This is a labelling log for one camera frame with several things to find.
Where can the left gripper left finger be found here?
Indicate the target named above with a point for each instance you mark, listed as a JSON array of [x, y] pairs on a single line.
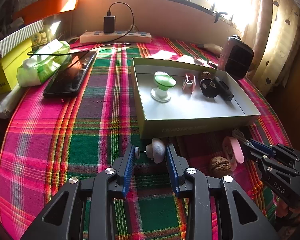
[[63, 216]]

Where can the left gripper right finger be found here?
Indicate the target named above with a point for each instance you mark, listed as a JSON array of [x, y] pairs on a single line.
[[237, 215]]

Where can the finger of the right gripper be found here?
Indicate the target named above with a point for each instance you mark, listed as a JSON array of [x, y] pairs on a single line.
[[269, 155], [288, 170]]

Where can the pink clip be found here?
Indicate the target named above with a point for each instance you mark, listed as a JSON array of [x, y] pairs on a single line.
[[233, 152], [189, 82]]

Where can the black rectangular flashlight device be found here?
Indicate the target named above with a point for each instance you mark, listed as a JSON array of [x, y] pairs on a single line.
[[224, 90]]

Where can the black round disc gadget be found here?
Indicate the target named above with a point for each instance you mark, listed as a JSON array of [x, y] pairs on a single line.
[[209, 88]]

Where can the grey white roller massager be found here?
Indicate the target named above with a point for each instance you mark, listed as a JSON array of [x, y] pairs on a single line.
[[155, 151]]

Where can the green white mushroom massager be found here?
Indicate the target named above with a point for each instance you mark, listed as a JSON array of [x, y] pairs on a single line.
[[164, 83]]

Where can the walnut on bedspread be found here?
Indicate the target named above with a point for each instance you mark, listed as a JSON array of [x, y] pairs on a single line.
[[219, 167]]

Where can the green white cardboard box tray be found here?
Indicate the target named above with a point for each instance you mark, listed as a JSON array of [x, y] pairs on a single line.
[[186, 113]]

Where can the walnut in tray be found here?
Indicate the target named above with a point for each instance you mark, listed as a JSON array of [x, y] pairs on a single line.
[[206, 75]]

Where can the grey portable heater fan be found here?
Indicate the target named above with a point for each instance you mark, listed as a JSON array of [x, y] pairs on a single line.
[[235, 57]]

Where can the heart pattern curtain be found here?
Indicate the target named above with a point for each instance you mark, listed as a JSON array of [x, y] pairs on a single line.
[[273, 32]]

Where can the black window hook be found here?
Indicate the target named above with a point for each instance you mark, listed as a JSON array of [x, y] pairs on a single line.
[[218, 15]]

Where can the black smartphone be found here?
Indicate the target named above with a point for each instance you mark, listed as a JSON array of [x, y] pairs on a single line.
[[68, 79]]

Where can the yellow green box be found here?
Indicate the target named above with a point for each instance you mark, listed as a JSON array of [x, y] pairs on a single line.
[[10, 63]]

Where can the green wet wipes pack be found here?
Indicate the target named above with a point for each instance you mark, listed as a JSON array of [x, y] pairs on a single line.
[[42, 65]]

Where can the white power strip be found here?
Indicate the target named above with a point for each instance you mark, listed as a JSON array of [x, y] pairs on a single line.
[[116, 36]]

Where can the striped white box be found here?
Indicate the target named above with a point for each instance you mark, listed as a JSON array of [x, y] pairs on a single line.
[[15, 38]]

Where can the black charger adapter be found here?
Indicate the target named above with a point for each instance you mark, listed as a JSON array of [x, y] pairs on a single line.
[[109, 23]]

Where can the orange plastic basket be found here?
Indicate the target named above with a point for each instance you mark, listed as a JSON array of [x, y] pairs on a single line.
[[44, 8]]

